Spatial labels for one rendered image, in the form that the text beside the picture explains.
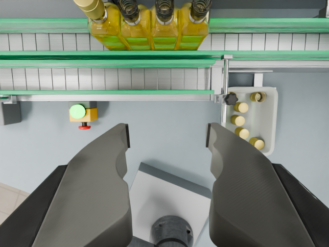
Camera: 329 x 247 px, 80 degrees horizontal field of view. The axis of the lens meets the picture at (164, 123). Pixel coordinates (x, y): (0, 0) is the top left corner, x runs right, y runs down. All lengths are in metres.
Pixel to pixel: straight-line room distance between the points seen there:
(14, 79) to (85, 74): 0.20
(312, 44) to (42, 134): 0.92
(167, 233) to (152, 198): 0.11
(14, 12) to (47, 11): 0.09
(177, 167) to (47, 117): 0.51
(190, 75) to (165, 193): 0.40
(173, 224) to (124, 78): 0.49
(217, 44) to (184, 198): 0.50
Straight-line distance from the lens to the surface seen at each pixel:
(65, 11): 0.69
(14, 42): 0.74
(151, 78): 0.59
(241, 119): 0.70
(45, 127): 0.84
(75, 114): 0.67
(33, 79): 0.70
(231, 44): 0.63
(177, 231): 0.71
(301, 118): 0.88
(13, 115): 0.85
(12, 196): 2.04
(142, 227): 0.78
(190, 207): 0.74
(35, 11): 0.72
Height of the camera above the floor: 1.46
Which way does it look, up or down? 82 degrees down
